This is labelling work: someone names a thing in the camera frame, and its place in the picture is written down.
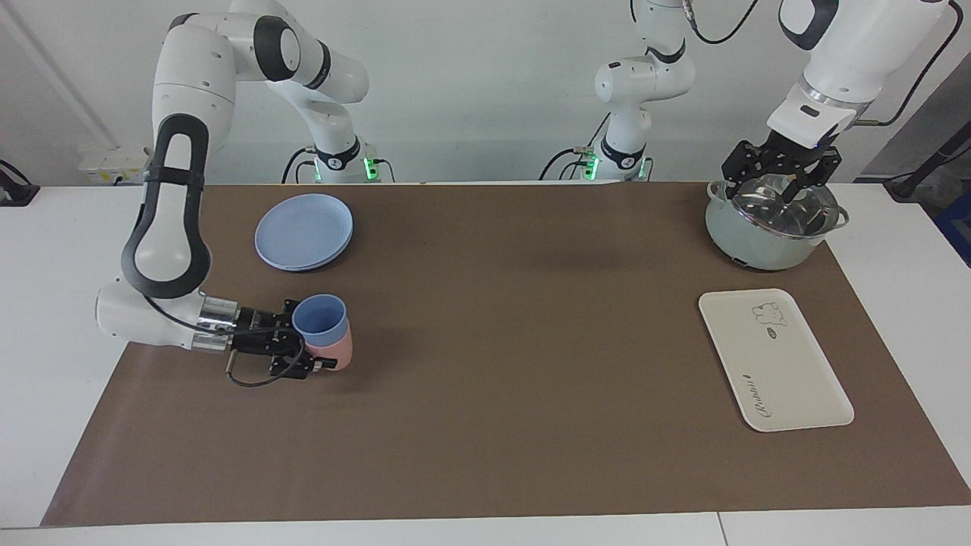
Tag pink plastic cup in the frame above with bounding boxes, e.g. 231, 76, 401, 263
307, 326, 354, 372

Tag blue plastic cup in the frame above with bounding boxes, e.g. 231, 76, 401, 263
292, 294, 350, 348

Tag cream rectangular tray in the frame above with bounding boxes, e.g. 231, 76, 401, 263
698, 288, 856, 433

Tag steel pot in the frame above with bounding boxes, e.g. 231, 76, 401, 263
704, 178, 850, 271

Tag pale blue plate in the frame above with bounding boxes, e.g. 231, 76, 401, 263
254, 193, 355, 272

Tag black stand leg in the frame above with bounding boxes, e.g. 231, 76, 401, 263
884, 121, 971, 202

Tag brown paper table mat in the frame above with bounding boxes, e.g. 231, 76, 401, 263
39, 180, 971, 528

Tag white power strip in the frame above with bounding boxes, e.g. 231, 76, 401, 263
80, 148, 164, 185

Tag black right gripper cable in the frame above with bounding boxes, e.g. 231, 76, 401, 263
140, 292, 308, 388

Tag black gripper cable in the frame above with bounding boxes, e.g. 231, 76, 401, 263
683, 0, 953, 126
140, 292, 308, 388

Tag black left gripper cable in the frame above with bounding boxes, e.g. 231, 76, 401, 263
683, 0, 953, 126

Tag black right base cable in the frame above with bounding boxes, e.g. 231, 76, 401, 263
282, 146, 319, 184

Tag black base cable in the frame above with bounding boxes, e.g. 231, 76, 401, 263
282, 146, 319, 184
539, 114, 611, 181

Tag black left base cable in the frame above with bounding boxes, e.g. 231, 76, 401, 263
539, 114, 611, 181

